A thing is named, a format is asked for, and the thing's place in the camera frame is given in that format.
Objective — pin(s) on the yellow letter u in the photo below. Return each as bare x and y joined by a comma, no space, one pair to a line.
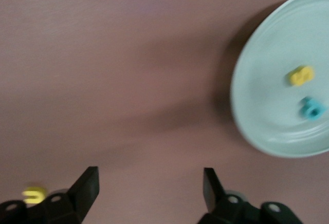
41,194

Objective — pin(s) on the teal letter p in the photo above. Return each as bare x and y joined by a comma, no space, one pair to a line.
306,109

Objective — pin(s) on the yellow letter s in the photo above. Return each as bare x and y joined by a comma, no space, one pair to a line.
300,76

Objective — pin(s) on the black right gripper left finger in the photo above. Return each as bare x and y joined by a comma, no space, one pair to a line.
84,193

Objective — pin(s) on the light green plate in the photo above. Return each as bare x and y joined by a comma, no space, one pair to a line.
270,93

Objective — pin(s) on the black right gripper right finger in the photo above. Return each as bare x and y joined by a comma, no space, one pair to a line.
213,195

